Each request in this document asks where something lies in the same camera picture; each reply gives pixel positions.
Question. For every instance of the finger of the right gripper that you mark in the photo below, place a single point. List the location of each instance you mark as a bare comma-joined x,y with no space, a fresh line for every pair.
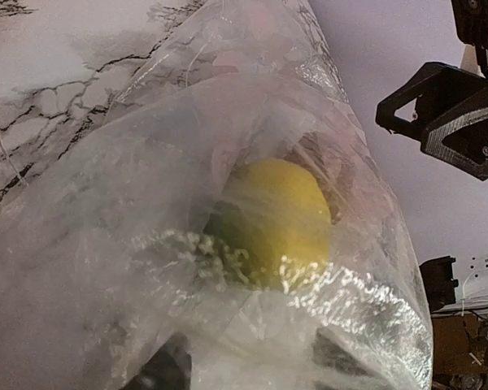
432,91
458,135

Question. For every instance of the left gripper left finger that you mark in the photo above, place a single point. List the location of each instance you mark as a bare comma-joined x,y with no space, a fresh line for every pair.
170,368

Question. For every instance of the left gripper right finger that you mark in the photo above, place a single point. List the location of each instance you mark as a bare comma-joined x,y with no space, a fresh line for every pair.
327,354

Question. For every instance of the clear zip top bag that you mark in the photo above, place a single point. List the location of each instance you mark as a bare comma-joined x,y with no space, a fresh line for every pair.
120,124

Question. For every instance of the fake green yellow pear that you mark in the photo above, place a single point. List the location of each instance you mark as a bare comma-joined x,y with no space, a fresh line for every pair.
271,228

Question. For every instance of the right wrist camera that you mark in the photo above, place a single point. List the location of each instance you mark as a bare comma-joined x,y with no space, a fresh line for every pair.
471,22

